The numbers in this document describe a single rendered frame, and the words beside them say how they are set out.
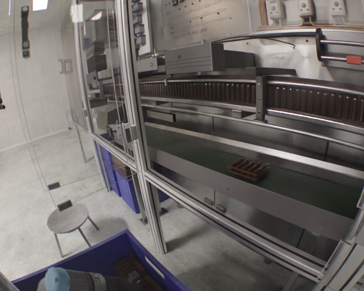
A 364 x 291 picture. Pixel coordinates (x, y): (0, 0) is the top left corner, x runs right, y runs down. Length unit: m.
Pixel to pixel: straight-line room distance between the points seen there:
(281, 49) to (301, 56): 0.09
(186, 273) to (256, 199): 0.73
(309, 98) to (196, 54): 0.41
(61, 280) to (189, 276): 0.75
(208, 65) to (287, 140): 0.38
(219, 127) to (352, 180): 0.59
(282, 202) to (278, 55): 0.60
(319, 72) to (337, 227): 0.56
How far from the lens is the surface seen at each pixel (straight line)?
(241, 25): 1.09
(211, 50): 0.68
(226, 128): 0.87
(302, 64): 0.86
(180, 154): 0.79
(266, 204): 0.55
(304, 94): 0.58
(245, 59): 0.89
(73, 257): 0.82
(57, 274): 0.59
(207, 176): 0.65
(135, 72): 0.80
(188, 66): 0.77
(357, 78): 0.82
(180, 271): 1.18
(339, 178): 0.63
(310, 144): 0.71
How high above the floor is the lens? 0.99
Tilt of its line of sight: 21 degrees down
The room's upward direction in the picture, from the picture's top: 5 degrees counter-clockwise
